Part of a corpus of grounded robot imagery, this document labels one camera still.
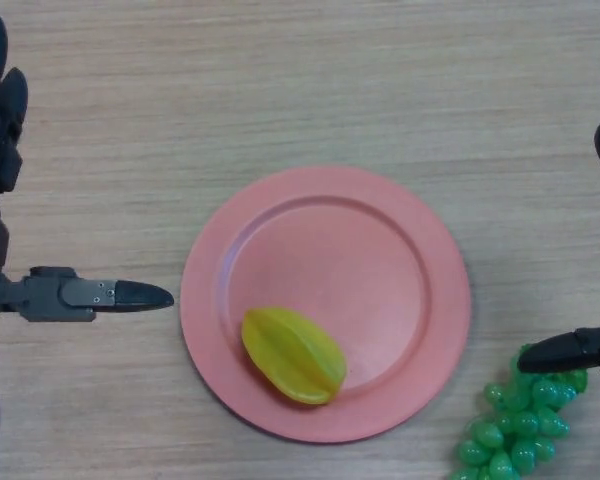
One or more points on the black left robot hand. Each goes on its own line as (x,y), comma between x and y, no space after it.
(0,140)

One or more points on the green grape bunch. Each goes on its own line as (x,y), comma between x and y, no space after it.
(520,430)

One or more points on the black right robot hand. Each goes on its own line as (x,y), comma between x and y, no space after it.
(565,352)

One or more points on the pink round plate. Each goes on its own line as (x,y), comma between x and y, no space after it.
(340,260)

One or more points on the yellow starfruit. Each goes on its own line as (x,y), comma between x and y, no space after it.
(295,355)

